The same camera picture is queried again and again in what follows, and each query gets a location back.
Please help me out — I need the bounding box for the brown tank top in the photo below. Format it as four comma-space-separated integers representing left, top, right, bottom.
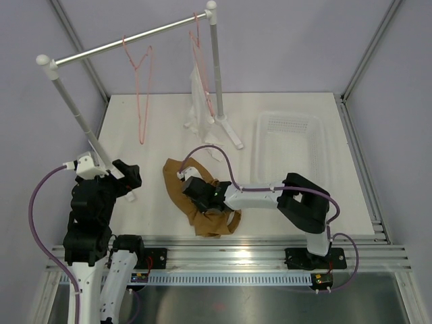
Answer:
163, 159, 242, 238

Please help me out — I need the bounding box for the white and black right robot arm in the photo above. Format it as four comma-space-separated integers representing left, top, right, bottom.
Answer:
178, 168, 340, 267

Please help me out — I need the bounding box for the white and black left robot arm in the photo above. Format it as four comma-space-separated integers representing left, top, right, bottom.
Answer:
63, 155, 146, 323

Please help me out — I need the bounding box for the white tank top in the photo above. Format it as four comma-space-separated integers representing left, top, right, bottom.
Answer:
184, 64, 223, 147

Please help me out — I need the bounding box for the clear plastic basket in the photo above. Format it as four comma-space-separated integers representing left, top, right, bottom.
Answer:
251, 111, 329, 188

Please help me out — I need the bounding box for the silver white clothes rack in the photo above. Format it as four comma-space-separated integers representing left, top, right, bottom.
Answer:
36, 1, 244, 175

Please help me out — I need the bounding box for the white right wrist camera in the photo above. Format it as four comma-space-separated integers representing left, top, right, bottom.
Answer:
177, 167, 201, 182

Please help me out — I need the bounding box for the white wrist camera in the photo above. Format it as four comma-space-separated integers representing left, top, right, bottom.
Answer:
63, 151, 109, 180
177, 167, 201, 182

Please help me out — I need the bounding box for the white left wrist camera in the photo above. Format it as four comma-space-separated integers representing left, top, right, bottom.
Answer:
63, 151, 109, 180

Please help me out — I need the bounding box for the aluminium mounting rail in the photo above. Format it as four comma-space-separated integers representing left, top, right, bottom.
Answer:
45, 234, 412, 273

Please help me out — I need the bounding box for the white slotted cable duct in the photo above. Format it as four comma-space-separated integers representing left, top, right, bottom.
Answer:
126, 272, 312, 286

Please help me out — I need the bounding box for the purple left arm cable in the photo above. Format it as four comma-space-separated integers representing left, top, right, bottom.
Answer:
28, 164, 84, 324

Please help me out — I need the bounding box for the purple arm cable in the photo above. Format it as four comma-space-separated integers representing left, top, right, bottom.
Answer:
180, 144, 360, 288
28, 164, 84, 324

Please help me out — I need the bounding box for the purple floor cable loop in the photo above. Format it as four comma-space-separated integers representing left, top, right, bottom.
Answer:
128, 286, 144, 324

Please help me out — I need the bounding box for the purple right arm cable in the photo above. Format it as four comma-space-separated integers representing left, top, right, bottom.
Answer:
180, 144, 360, 288

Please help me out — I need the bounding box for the pink wire hanger with white top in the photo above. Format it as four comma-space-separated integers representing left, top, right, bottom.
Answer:
189, 12, 215, 117

